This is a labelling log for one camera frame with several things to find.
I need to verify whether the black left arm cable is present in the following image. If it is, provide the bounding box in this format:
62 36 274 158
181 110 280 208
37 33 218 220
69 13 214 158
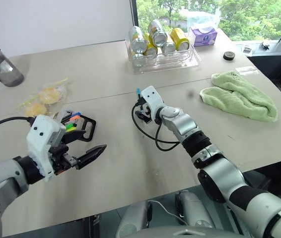
0 117 36 138

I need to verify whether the grey water bottle black lid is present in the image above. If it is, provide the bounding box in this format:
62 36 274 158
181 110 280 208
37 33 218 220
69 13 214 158
0 35 25 88

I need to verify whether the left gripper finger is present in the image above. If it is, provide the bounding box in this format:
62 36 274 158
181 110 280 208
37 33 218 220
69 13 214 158
61 129 87 145
76 144 107 171

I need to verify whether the silver and green drink can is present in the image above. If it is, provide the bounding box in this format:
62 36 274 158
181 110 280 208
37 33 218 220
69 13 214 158
148 19 168 47

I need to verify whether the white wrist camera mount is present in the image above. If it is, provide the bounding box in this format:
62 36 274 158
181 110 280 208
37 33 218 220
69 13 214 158
140 86 165 118
26 114 67 183

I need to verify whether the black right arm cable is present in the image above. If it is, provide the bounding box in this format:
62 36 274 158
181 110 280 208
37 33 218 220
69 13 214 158
131 103 181 151

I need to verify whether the black pen holder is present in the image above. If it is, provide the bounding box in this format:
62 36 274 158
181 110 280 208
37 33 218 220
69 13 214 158
55 108 97 143

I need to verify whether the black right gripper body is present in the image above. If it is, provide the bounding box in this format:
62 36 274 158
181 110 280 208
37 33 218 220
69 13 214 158
137 97 154 124

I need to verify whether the small silver drink can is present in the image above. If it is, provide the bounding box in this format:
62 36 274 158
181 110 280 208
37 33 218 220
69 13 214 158
161 41 176 56

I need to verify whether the purple tissue pack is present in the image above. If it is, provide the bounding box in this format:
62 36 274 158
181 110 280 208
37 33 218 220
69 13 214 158
188 25 218 48

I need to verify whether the silver rounded robot body part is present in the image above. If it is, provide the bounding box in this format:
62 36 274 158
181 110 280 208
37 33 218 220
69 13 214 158
115 200 154 238
174 189 216 228

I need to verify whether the thin white cable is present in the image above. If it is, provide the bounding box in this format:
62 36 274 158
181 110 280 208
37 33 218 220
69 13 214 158
147 199 189 224

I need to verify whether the silver and orange drink can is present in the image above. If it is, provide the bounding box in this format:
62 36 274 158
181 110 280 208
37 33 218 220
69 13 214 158
128 25 148 54

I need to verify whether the blue and black pen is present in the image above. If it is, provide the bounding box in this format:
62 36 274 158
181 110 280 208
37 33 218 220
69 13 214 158
136 88 147 115

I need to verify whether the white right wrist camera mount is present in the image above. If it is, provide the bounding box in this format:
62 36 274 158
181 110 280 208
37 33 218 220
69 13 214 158
140 86 165 118

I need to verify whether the clear flat plastic sleeve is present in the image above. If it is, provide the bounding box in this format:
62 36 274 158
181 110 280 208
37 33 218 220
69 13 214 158
235 66 259 74

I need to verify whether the yellow drink can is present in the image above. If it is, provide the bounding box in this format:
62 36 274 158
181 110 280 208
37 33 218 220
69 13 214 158
170 27 191 51
143 33 159 57

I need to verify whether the clear bag of yellow snacks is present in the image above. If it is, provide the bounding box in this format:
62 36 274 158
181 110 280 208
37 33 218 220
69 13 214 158
18 77 71 118

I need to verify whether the black tape roll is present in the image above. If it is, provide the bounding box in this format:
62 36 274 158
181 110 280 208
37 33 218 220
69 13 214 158
222 51 236 61

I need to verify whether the clear plastic can bin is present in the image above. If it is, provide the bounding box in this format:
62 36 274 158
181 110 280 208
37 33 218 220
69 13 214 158
125 37 202 75

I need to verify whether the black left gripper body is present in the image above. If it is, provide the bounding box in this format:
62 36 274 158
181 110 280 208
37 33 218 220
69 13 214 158
48 144 79 176

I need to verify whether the green towel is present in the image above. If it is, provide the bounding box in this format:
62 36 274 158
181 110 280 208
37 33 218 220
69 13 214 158
199 70 279 123

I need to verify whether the grey curved robot torso edge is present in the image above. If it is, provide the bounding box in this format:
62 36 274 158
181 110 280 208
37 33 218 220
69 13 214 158
133 224 232 238

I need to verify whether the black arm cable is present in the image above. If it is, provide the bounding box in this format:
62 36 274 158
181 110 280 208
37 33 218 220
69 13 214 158
131 103 181 151
0 117 36 138

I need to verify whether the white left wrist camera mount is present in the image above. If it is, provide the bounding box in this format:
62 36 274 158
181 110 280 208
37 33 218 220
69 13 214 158
26 114 67 183

